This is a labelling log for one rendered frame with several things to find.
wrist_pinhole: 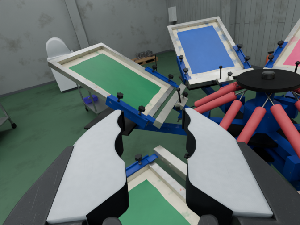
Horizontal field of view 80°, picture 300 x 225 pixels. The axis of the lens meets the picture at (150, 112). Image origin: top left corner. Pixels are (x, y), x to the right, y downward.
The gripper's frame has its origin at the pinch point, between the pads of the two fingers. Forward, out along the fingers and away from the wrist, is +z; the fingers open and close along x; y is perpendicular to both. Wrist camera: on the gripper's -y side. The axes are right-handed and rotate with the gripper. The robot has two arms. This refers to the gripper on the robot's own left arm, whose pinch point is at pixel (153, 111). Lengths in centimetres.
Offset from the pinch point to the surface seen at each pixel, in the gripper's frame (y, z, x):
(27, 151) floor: 198, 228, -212
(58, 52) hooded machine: 87, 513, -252
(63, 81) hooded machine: 170, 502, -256
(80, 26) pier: 34, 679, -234
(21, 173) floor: 195, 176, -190
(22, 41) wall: 70, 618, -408
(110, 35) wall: 70, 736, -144
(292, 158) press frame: 54, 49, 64
